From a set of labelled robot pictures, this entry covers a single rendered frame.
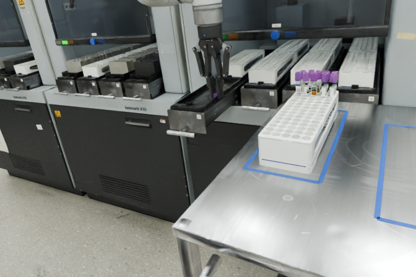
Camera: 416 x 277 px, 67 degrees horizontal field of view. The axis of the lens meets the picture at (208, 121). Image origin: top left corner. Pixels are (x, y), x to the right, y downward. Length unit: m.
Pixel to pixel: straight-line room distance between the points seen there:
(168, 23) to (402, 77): 0.85
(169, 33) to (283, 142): 0.86
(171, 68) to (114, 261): 0.96
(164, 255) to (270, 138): 1.15
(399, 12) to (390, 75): 0.19
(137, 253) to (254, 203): 1.21
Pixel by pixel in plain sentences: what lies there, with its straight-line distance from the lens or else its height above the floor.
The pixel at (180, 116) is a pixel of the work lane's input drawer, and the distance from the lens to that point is 0.99.
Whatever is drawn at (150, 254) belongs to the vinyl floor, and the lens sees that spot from 1.66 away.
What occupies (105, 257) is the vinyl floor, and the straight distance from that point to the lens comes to 1.73.
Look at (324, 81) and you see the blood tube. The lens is 0.79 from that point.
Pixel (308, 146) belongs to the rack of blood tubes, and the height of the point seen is 0.88.
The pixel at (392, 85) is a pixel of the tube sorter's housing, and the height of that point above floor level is 0.81.
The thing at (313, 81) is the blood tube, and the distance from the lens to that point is 0.79.
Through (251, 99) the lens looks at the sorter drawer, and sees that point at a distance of 1.14.
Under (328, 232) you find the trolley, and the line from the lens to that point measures 0.49.
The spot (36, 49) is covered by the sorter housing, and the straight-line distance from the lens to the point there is 1.98.
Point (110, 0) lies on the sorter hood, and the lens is 1.49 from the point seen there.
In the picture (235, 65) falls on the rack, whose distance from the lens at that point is 1.24.
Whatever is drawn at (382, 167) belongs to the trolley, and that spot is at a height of 0.82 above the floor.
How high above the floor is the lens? 1.14
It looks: 23 degrees down
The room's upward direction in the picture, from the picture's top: 7 degrees counter-clockwise
